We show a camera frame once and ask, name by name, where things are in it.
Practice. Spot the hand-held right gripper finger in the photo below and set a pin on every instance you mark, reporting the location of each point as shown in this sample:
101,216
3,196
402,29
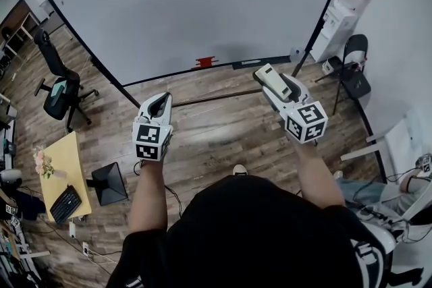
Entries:
275,102
298,92

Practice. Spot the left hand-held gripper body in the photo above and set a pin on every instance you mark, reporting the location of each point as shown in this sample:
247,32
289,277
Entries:
152,140

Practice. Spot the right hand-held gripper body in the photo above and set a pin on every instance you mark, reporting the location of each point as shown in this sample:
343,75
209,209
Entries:
307,123

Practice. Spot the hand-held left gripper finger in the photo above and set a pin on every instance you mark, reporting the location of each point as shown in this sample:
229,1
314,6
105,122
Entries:
146,106
168,106

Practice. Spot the cream whiteboard eraser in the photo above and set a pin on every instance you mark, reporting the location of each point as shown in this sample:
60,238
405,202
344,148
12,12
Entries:
273,81

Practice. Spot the white whiteboard with black frame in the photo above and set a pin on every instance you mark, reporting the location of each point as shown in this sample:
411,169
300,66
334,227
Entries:
202,20

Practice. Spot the person's right forearm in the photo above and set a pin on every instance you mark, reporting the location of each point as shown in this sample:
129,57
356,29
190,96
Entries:
317,175

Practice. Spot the person's left forearm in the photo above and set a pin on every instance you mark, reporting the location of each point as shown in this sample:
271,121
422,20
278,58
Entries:
148,195

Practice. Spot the small white box device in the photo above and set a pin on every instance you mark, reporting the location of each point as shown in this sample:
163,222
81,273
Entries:
329,66

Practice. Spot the red marker holder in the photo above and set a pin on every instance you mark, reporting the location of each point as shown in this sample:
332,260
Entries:
204,62

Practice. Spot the black monitor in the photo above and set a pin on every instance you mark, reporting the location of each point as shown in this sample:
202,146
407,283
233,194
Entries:
109,183

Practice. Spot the white water dispenser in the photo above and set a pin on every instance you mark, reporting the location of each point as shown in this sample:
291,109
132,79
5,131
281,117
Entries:
337,30

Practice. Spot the black folding chair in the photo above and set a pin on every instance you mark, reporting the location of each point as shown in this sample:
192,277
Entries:
357,47

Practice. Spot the person's white shoe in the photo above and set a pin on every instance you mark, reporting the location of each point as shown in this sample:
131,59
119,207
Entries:
240,170

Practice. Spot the small yellow table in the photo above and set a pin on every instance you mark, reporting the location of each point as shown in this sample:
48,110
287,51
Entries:
65,151

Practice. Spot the white table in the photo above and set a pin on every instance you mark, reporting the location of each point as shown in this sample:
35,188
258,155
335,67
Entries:
408,131

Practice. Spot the black keyboard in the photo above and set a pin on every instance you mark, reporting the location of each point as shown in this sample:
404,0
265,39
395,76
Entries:
65,205

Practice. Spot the black office chair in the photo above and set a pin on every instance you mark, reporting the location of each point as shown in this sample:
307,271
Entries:
50,50

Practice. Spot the pink flower bouquet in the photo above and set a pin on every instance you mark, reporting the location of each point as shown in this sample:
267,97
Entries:
44,165

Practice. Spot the white power strip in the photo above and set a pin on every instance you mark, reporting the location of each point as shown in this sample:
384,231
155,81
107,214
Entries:
86,248
72,229

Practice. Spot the person's black shirt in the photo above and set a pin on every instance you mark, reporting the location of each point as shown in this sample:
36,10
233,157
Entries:
253,232

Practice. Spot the white round headset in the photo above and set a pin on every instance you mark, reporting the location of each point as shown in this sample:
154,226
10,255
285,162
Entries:
384,239

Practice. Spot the white desk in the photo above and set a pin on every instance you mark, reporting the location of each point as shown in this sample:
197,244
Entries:
20,30

